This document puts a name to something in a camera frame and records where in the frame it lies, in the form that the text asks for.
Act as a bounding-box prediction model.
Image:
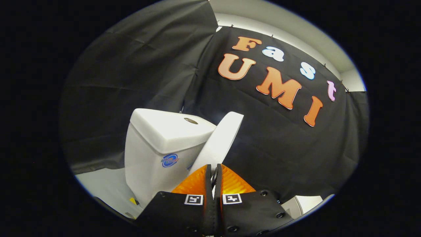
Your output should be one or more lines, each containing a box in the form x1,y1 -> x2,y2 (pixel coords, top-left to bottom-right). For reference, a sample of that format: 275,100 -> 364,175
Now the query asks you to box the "white drawer cabinet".
281,196 -> 324,219

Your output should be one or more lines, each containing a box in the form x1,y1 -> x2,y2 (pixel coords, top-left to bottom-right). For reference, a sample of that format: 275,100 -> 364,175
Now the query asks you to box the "white toilet lid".
187,111 -> 244,175

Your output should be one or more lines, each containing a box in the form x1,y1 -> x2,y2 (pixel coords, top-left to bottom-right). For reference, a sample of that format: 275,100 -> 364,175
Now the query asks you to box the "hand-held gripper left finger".
136,164 -> 216,237

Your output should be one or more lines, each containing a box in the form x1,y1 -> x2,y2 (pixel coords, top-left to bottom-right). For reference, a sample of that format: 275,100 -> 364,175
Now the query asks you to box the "black backdrop cloth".
59,0 -> 369,203

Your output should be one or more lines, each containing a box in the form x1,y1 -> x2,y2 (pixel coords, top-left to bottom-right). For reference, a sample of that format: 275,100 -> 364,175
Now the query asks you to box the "white toilet tank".
124,108 -> 217,208

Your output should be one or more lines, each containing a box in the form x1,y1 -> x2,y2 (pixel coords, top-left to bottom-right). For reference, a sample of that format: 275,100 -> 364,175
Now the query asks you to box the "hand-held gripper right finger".
214,164 -> 294,237

